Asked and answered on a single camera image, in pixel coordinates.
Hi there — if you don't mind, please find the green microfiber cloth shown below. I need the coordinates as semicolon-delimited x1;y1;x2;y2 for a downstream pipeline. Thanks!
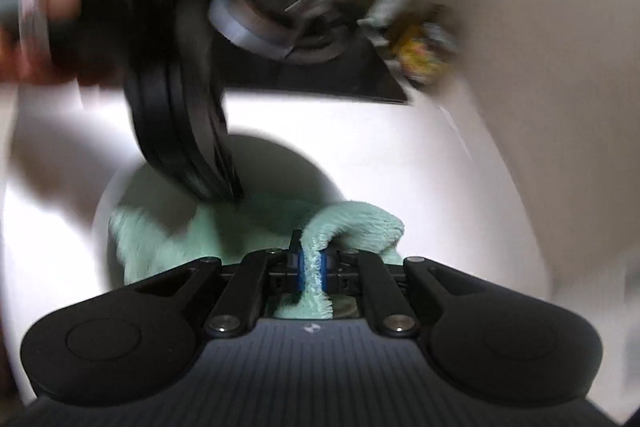
109;199;406;320

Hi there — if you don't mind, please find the metal gas burner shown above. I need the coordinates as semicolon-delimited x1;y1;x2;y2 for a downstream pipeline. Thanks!
209;0;357;66

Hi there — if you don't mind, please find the dark oil bottle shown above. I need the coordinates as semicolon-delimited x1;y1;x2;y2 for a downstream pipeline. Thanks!
397;0;471;38

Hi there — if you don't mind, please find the yellow label sauce jar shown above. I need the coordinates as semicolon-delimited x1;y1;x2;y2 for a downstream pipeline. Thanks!
392;22;453;84

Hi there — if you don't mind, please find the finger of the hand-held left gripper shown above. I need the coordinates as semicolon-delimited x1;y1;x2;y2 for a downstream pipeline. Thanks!
172;0;246;204
123;57;201;202

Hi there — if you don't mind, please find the black glass gas stove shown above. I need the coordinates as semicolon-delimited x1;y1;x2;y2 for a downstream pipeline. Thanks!
220;0;412;105

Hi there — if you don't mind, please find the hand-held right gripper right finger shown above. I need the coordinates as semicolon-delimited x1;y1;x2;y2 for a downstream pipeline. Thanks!
320;248;488;338

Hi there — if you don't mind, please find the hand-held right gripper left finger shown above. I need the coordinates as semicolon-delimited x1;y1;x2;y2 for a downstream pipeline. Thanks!
134;230;305;338

